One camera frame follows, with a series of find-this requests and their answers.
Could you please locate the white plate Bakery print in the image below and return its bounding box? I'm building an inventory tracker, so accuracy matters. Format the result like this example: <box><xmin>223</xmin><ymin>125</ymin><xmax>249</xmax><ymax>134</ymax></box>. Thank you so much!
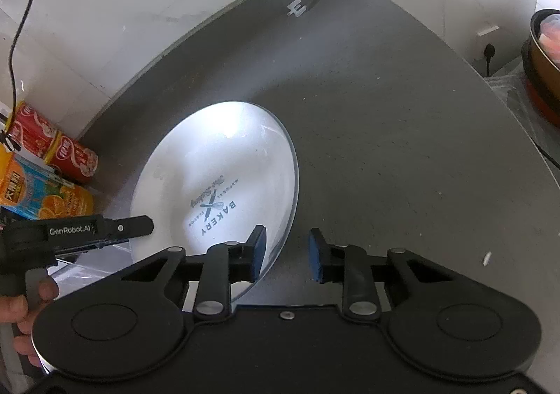
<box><xmin>130</xmin><ymin>101</ymin><xmax>299</xmax><ymax>275</ymax></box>

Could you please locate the person's left hand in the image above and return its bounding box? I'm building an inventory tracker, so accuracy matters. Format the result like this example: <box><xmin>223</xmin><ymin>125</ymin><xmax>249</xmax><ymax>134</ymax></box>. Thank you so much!
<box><xmin>0</xmin><ymin>276</ymin><xmax>60</xmax><ymax>367</ymax></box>

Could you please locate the orange juice bottle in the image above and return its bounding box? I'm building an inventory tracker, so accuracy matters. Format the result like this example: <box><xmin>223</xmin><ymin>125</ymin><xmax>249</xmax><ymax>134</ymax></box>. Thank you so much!
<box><xmin>1</xmin><ymin>145</ymin><xmax>94</xmax><ymax>220</ymax></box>

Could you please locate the red drink can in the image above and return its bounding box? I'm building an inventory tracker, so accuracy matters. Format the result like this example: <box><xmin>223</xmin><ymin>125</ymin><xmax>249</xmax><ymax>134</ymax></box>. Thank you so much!
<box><xmin>44</xmin><ymin>132</ymin><xmax>99</xmax><ymax>184</ymax></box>
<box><xmin>8</xmin><ymin>102</ymin><xmax>59</xmax><ymax>159</ymax></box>

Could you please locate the brown bowl with packets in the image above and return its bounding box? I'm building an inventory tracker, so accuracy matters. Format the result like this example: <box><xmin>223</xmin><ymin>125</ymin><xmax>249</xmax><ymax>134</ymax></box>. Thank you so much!
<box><xmin>521</xmin><ymin>9</ymin><xmax>559</xmax><ymax>126</ymax></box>

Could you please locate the black power cable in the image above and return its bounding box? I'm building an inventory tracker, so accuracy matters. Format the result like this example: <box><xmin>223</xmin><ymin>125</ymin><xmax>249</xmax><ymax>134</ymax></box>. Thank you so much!
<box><xmin>7</xmin><ymin>0</ymin><xmax>48</xmax><ymax>112</ymax></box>

